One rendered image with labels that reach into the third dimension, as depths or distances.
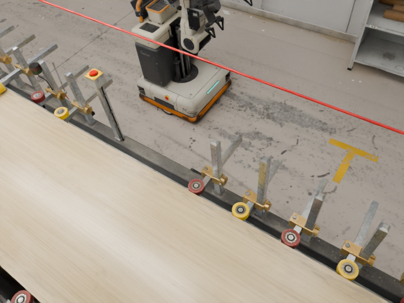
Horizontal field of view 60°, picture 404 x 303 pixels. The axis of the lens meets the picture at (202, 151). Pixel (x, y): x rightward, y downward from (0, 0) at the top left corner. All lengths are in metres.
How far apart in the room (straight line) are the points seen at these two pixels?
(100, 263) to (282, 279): 0.77
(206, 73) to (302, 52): 1.18
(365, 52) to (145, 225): 2.87
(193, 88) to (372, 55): 1.77
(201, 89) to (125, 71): 1.10
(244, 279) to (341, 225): 1.33
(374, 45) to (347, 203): 1.78
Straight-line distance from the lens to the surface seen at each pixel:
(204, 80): 3.18
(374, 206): 1.86
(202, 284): 1.52
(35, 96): 2.48
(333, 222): 2.71
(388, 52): 3.93
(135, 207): 1.72
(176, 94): 3.09
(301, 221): 1.72
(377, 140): 3.25
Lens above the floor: 2.35
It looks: 52 degrees down
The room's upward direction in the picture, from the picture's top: 8 degrees counter-clockwise
